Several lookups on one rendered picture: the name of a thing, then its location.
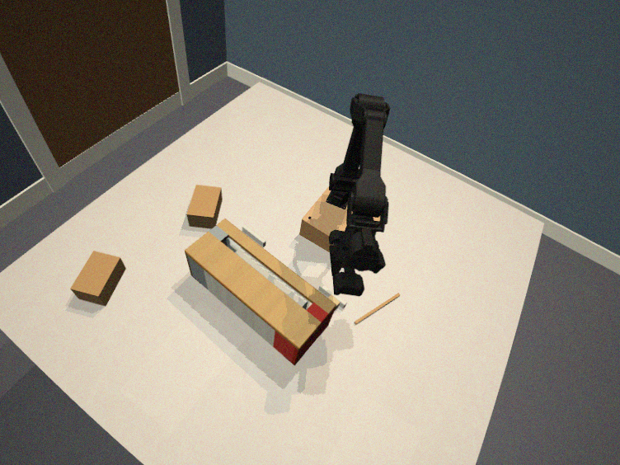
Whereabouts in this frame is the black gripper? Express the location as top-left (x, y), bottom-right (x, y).
top-left (329, 230), bottom-right (365, 296)

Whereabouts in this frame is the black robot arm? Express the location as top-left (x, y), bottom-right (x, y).
top-left (326, 93), bottom-right (391, 274)

